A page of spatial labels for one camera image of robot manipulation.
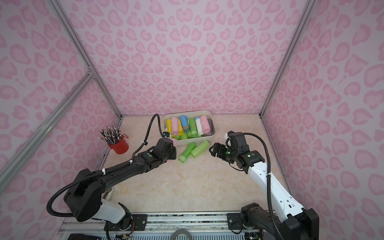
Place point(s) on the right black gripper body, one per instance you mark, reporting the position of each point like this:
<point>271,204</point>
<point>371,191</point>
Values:
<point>220,151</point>

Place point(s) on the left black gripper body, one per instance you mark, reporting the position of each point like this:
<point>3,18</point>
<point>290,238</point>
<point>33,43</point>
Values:
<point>171,148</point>

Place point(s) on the pink roll with label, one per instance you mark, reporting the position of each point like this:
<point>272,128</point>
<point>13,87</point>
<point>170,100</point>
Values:
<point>205,124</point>

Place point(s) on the yellow roll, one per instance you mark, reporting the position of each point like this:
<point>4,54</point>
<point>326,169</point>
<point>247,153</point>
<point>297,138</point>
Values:
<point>181,130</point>
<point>169,126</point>

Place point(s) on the grey roll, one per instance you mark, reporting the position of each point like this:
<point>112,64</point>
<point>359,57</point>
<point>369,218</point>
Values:
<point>211,132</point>

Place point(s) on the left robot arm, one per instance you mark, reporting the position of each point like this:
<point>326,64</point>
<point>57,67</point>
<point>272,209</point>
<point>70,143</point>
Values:
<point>82,199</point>

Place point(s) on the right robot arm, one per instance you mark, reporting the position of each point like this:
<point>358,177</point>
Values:
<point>285,218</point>

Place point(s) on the light green roll upper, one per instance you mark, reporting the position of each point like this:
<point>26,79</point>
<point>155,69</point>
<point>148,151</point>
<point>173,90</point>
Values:
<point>202,147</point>

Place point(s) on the white plastic storage box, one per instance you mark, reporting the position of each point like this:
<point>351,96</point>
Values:
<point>190,115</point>

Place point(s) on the red pen holder cup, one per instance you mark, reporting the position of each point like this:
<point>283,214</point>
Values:
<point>121,147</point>

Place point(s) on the bundle of pens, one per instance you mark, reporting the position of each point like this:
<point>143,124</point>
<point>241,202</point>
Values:
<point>111,135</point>

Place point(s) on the small white stapler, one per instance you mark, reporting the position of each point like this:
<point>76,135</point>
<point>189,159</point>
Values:
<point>108,195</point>

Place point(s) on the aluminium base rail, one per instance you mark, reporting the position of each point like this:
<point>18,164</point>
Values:
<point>199,222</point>

